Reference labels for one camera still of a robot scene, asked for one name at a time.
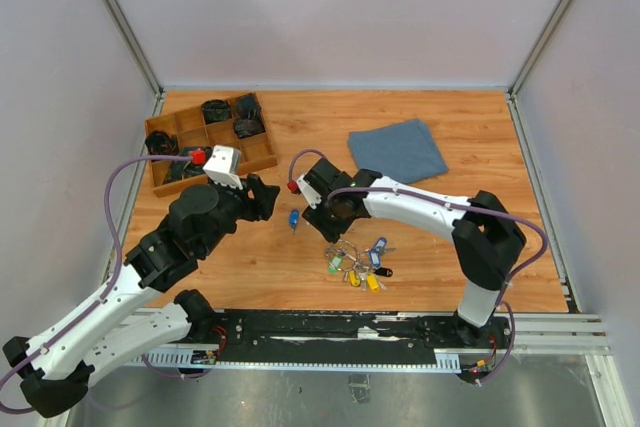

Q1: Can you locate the rolled brown-black tie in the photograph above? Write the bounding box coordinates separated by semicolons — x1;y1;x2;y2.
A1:
233;119;265;139

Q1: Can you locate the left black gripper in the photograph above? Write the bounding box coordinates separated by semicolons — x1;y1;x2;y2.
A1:
199;172;280;256

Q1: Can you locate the key with dark blue tag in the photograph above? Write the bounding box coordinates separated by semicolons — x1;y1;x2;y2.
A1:
288;209;300;233

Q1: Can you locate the wooden compartment tray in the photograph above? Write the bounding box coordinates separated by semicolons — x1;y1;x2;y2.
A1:
145;93;278;176

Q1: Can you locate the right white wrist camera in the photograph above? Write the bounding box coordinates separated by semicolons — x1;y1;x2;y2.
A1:
287;174;322;209

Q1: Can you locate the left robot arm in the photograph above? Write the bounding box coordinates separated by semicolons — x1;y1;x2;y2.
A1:
3;174;280;418

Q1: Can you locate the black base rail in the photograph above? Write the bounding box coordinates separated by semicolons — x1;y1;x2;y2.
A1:
182;310;513;369

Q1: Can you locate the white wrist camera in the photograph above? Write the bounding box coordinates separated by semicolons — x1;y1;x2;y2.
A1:
287;174;322;209
203;145;243;190

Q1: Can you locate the rolled black tie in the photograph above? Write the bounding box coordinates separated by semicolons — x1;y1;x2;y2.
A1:
236;92;262;120

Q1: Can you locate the folded blue towel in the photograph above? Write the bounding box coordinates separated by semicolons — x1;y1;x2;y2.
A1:
348;118;449;184

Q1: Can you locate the rolled tie with red pattern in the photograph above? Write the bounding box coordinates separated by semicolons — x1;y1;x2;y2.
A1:
145;130;179;156

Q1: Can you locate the large keyring with tagged keys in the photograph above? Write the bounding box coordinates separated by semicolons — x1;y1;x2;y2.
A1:
324;237;394;293

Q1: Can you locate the rolled dark tie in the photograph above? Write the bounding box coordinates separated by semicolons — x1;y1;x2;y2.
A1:
201;99;232;125

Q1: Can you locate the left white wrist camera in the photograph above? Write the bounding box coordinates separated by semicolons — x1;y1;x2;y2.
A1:
203;145;243;190

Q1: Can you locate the blue green patterned tie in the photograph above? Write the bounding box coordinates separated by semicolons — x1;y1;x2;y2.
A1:
162;146;212;184

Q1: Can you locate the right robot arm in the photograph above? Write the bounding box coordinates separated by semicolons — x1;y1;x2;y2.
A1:
288;158;526;347

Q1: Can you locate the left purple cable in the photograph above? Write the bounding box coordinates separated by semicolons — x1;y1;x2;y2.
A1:
0;154;201;416

